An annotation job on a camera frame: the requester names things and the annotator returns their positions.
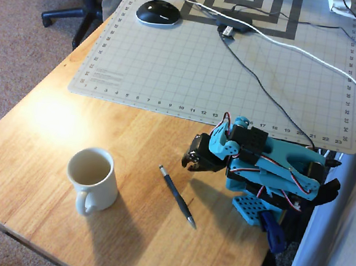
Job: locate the white box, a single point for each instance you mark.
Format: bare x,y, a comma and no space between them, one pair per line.
339,5

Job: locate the black office chair base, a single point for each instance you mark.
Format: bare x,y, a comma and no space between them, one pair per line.
87,12

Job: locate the white ceramic mug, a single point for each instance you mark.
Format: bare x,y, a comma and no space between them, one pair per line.
99,191

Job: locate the black computer mouse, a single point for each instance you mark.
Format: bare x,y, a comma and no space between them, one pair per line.
158,12

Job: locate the grey bed sheet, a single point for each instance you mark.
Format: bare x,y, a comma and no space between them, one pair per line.
338,213

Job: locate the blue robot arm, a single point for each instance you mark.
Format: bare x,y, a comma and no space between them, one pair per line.
287,154

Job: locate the black usb hub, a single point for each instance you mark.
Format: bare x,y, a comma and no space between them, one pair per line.
234,22

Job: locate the black square pattern sheet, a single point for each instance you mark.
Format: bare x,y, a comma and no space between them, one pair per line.
293,22

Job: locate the black clamp tip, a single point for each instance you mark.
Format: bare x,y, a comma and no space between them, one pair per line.
334,163

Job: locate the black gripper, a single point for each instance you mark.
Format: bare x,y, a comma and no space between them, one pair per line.
198,163

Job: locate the beige gridded cutting mat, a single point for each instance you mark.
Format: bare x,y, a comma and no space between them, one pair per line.
176,71

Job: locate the dark blue pen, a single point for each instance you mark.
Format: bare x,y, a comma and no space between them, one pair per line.
176,195

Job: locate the dark blue clamp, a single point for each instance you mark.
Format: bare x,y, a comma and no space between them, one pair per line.
273,234

